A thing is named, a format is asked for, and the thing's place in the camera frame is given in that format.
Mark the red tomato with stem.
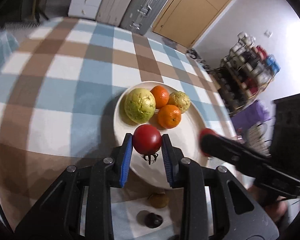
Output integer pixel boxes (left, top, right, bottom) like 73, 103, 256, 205
133, 124, 162, 165

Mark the large orange mandarin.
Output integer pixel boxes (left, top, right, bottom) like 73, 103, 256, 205
158, 105, 181, 129

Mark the operator right hand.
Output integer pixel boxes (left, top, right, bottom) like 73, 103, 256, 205
247, 185, 288, 222

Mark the woven basket bag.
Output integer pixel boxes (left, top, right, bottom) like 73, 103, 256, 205
245, 122, 272, 156

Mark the purple bag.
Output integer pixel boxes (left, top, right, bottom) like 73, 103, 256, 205
231, 100, 271, 132

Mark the brown longan near plate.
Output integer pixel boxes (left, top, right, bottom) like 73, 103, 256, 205
148, 193, 170, 209

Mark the dark plum near plate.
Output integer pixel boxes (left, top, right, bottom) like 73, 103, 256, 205
144, 212, 164, 229

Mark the cream round plate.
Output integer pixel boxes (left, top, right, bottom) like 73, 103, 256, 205
113, 81, 208, 189

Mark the shoe rack with shoes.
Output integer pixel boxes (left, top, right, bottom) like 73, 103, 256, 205
211, 32, 280, 116

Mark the small yellow-green guava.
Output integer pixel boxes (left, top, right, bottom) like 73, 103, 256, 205
168, 91, 191, 114

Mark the large green-yellow guava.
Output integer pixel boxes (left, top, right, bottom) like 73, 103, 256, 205
124, 88, 156, 124

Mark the wooden door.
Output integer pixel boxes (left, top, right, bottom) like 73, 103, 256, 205
153, 0, 232, 48

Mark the silver aluminium suitcase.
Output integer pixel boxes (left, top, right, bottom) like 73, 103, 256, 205
120, 0, 167, 35

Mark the beige suitcase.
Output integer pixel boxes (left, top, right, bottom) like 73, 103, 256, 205
96, 0, 131, 27

